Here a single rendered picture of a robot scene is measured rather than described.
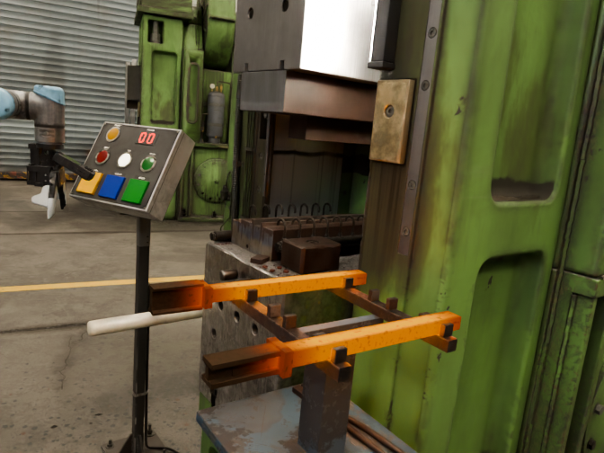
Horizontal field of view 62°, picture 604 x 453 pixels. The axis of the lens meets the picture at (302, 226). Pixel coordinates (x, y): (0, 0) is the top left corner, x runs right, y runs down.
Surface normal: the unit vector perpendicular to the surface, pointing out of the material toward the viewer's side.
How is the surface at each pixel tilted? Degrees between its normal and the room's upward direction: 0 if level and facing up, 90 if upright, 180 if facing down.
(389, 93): 90
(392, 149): 90
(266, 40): 90
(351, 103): 90
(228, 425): 0
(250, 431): 0
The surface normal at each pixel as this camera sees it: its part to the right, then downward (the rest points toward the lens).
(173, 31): 0.35, 0.20
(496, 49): 0.60, 0.19
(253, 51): -0.80, 0.05
